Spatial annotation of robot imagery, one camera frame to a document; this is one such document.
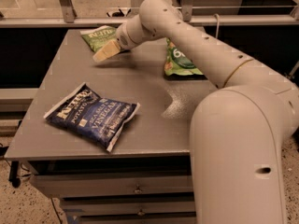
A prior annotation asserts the light green Dang chip bag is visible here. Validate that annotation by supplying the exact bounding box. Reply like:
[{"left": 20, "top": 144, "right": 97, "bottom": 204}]
[{"left": 164, "top": 38, "right": 203, "bottom": 77}]

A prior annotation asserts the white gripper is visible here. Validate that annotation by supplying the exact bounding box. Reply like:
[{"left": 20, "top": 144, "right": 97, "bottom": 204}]
[{"left": 93, "top": 15, "right": 156, "bottom": 63}]

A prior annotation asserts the blue Kettle vinegar chip bag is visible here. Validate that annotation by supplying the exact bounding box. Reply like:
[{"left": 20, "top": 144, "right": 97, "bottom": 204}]
[{"left": 44, "top": 83, "right": 140, "bottom": 152}]

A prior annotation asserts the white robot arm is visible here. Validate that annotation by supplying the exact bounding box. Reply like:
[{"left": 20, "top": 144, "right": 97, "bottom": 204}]
[{"left": 93, "top": 0, "right": 299, "bottom": 224}]

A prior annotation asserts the green jalapeno Kettle chip bag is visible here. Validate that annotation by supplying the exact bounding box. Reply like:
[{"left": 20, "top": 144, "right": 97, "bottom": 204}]
[{"left": 80, "top": 25, "right": 116, "bottom": 52}]

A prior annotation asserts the grey drawer cabinet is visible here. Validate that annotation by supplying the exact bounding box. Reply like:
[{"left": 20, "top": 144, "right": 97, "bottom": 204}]
[{"left": 6, "top": 30, "right": 215, "bottom": 224}]

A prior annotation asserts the white cable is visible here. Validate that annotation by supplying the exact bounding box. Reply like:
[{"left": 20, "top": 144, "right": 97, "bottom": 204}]
[{"left": 213, "top": 13, "right": 221, "bottom": 39}]

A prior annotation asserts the metal railing frame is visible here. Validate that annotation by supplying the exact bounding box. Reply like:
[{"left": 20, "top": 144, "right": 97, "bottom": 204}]
[{"left": 0, "top": 0, "right": 299, "bottom": 28}]

